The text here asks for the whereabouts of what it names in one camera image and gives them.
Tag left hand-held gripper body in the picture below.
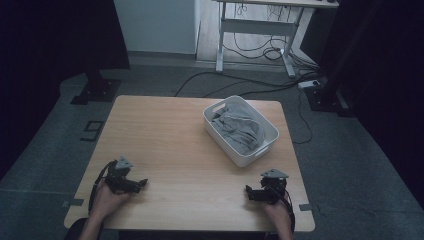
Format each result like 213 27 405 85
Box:
105 155 135 195

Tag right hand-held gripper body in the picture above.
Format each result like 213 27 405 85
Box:
259 168 290 205

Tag grey shorts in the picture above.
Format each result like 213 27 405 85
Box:
211 102 266 156

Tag white plastic basket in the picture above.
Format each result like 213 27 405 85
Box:
202 95 281 169

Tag person's right hand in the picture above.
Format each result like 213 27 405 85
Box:
261 199 294 232

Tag person's left hand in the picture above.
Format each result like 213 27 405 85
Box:
89 181 132 220

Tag person's dark clothed leg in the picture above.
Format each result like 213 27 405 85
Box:
63 217 105 240

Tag white power strip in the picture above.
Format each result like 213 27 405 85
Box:
297 79 321 91

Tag black curtain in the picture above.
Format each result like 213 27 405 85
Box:
0 0 131 181
301 0 424 211

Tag right hand-held gripper black cable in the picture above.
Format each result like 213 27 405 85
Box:
271 184 297 234

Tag hand-held gripper black cable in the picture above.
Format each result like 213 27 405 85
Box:
271 184 297 234
87 160 118 215

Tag left hand-held gripper black cable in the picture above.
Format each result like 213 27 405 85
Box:
87 160 118 215

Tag thin black looped floor cable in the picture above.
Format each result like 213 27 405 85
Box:
292 89 314 145

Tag black stand base plate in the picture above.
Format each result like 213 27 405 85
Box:
69 69 123 106
304 83 356 118

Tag long black floor cable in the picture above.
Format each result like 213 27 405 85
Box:
174 70 321 98

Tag tangled black cables under desk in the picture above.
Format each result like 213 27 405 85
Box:
222 2 322 69

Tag white metal desk frame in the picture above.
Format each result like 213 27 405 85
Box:
212 0 340 80

